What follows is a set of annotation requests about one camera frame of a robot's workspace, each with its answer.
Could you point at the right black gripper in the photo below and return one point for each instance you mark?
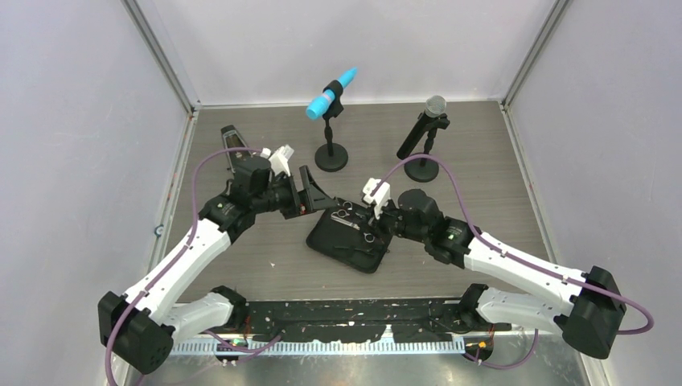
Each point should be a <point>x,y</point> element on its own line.
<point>380,223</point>

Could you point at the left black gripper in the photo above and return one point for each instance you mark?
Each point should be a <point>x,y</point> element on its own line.
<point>315,198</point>

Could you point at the silver scissors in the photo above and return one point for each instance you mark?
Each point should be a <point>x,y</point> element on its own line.
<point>362,225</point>
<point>343,215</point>

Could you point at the black zip tool case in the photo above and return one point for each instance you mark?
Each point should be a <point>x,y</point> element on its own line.
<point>326,234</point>

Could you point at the black hair clip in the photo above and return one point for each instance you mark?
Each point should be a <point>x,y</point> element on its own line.
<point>353,249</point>

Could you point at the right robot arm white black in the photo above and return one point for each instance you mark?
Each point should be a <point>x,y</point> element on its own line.
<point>563,301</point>

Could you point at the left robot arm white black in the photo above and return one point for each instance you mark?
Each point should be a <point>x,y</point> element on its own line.
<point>142,325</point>

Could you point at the left black microphone stand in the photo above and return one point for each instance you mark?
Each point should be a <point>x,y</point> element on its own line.
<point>331,157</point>

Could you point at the black microphone stand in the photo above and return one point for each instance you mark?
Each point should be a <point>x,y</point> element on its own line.
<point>423,170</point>
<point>331,157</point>

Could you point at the right black microphone stand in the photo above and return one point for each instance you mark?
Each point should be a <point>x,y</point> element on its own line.
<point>423,170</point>

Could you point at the blue microphone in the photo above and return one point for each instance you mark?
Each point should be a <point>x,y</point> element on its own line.
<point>330,94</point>

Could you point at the black metronome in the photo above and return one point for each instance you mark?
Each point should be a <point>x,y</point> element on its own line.
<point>231,139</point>

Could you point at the black silver microphone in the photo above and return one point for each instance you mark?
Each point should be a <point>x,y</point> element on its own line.
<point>432,117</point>

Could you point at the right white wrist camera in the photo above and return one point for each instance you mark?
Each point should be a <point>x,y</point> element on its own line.
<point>376,195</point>

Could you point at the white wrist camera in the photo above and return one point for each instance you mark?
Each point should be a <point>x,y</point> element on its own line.
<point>279,159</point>
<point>376,195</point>

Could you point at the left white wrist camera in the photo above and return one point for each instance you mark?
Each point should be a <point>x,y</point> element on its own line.
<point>279,159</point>

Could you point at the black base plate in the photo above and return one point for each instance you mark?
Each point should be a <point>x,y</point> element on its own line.
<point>411,320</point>

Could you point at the aluminium rail front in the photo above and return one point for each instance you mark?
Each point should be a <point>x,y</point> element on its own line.
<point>247,345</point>

